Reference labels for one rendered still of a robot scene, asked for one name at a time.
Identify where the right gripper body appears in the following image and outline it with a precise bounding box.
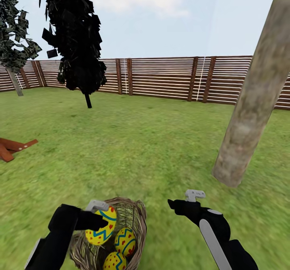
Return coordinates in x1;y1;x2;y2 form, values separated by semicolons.
175;200;201;221

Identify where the wicker basket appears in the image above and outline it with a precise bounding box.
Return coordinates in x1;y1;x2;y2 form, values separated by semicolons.
69;196;147;270

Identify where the easter egg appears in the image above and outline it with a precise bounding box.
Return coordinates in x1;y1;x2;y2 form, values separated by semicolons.
102;251;128;270
113;227;136;258
85;205;117;246

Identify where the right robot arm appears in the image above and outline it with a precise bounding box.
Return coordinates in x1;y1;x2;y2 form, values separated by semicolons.
119;189;259;270

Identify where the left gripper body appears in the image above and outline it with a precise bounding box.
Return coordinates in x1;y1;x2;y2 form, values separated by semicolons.
78;210;103;231

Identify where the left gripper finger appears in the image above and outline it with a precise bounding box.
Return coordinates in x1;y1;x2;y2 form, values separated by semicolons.
100;219;108;228

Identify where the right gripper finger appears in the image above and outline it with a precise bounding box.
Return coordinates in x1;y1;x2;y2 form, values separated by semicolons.
168;199;175;209

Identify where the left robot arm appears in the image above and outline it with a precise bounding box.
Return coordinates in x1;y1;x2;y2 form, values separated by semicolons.
24;199;109;270

